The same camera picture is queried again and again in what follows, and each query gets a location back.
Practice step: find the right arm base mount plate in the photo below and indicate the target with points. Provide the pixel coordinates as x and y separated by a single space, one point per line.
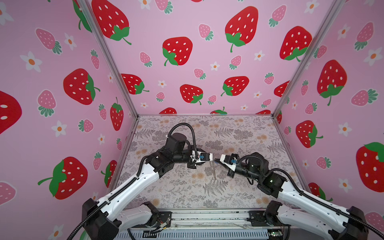
263 219

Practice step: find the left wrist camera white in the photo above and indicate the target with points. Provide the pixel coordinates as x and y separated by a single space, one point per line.
201 157

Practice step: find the aluminium rail frame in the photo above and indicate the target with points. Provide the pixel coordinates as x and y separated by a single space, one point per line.
220 219

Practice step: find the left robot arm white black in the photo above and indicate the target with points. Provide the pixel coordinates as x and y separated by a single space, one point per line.
105 218

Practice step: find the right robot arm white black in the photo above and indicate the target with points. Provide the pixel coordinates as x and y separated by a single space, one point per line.
296 207

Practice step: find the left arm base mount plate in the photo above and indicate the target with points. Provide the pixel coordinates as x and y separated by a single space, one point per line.
161 219

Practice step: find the perforated white vent panel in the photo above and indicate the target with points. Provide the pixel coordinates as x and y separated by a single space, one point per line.
219 234

